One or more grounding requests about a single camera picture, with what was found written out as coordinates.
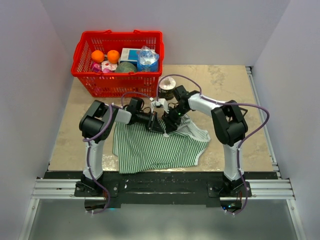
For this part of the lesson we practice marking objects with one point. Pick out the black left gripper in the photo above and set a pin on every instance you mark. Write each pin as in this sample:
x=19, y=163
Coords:
x=153, y=124

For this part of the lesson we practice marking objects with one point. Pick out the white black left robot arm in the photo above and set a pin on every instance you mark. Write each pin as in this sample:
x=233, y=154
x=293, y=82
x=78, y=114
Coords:
x=96, y=125

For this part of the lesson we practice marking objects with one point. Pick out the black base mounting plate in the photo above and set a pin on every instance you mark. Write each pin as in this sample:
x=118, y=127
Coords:
x=152, y=188

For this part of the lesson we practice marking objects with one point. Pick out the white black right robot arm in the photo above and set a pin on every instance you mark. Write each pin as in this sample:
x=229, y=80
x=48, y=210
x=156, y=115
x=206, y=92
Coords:
x=229, y=125

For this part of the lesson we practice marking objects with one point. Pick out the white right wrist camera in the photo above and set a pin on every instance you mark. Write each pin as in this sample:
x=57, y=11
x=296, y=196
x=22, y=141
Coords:
x=164, y=104

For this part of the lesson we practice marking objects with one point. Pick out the green melon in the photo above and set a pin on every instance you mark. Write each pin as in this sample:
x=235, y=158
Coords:
x=126, y=67

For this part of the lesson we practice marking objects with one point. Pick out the small black square frame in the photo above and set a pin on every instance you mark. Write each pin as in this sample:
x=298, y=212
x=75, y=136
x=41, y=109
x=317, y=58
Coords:
x=244, y=111

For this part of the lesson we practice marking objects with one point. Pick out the green white striped garment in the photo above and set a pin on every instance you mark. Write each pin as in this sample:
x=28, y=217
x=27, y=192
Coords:
x=139, y=150

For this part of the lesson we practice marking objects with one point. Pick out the orange fruit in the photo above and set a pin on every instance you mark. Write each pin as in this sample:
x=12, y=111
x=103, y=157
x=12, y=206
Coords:
x=113, y=56
x=97, y=56

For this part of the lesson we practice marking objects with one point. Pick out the black wrapped toilet roll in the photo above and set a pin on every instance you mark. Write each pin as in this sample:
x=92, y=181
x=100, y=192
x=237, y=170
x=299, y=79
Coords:
x=166, y=88

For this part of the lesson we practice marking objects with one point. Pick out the red plastic shopping basket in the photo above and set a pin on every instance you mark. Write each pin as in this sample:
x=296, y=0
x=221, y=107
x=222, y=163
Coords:
x=113, y=85

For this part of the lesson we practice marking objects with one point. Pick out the blue wrapped tissue pack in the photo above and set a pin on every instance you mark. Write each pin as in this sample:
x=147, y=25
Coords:
x=147, y=60

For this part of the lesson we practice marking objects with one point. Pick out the white blue carton box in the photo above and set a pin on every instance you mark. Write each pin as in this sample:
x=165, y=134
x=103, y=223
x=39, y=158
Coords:
x=129, y=55

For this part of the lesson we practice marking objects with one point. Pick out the right orange fruit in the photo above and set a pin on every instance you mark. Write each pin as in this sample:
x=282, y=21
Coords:
x=113, y=56

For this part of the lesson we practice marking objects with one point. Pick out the left orange fruit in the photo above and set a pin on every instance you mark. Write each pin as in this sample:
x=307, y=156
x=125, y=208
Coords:
x=97, y=56

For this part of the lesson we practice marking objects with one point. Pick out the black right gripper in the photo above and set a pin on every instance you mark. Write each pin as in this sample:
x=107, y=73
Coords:
x=169, y=121

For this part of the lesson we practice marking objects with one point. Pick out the pink white snack packet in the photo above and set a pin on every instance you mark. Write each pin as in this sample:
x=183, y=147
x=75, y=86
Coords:
x=104, y=67

